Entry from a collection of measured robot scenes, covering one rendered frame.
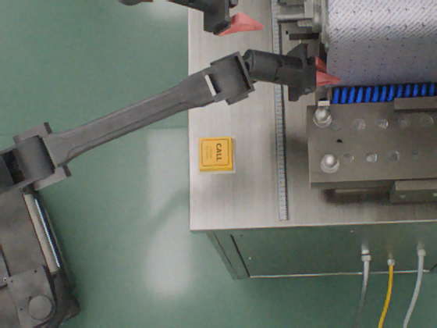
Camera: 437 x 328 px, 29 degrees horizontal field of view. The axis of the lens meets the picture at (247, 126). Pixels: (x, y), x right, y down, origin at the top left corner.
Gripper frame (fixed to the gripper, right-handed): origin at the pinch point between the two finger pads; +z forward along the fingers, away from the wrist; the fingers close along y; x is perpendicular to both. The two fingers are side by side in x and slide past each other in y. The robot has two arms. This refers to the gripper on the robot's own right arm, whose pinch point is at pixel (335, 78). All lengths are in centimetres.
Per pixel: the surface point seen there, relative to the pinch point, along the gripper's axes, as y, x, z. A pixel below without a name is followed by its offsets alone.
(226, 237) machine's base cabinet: 25.8, -36.1, -7.2
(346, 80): 0.2, 0.4, 2.4
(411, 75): 0.2, 7.8, 12.5
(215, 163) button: 12.4, -25.2, -14.6
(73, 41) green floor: -59, -134, -17
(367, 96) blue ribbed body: 3.1, 0.8, 6.8
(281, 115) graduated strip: 1.7, -20.1, -1.2
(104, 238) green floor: 10, -127, -6
